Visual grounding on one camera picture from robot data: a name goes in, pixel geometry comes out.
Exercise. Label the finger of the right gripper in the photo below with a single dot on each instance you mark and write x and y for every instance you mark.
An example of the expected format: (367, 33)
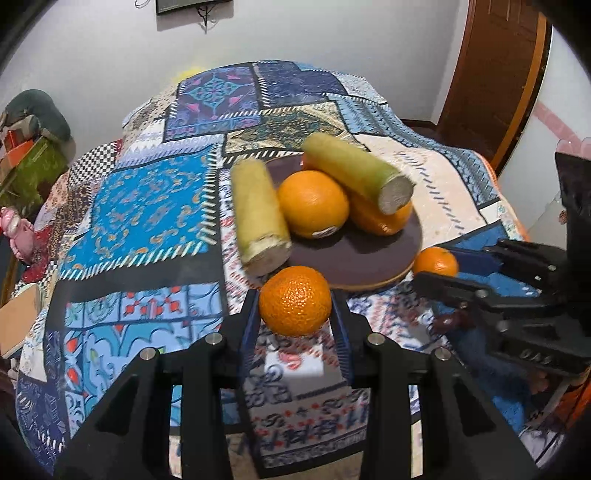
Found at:
(538, 265)
(502, 313)

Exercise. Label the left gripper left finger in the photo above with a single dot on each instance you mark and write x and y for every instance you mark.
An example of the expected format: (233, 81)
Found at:
(126, 435)

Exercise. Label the yellow corn cob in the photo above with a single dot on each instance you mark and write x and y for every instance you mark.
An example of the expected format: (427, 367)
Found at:
(377, 181)
(261, 232)

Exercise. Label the large orange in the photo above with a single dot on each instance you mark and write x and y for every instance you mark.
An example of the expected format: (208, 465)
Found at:
(313, 204)
(367, 217)

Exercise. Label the small mandarin orange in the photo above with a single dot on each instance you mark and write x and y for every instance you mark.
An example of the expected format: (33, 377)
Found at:
(295, 302)

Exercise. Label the dark purple plate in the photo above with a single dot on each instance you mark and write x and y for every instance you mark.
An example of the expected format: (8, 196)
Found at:
(356, 261)

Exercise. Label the patchwork blue bedspread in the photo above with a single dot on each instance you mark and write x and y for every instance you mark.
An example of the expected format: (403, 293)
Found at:
(141, 233)

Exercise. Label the brown wooden door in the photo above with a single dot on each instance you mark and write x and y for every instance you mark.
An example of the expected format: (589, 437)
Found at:
(499, 71)

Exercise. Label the pink toy figure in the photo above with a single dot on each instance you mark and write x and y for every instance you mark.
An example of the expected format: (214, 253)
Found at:
(20, 234)

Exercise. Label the green storage box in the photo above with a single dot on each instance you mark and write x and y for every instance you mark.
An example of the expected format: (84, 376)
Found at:
(28, 185)

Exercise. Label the dark green plush pillow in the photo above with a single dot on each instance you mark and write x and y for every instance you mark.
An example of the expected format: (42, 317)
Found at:
(34, 114)

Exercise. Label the yellow plush object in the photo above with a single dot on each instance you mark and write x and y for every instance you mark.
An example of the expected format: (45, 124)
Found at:
(187, 73)

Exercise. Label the small wall monitor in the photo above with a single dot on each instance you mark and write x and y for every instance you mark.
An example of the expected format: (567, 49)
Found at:
(167, 6)

